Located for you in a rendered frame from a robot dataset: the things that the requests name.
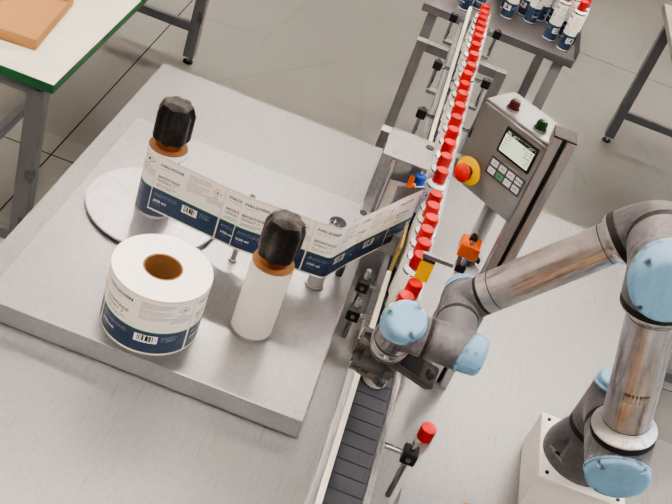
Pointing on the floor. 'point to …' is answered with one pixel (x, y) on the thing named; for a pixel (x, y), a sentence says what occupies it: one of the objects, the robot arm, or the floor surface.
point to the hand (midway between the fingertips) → (379, 376)
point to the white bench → (31, 67)
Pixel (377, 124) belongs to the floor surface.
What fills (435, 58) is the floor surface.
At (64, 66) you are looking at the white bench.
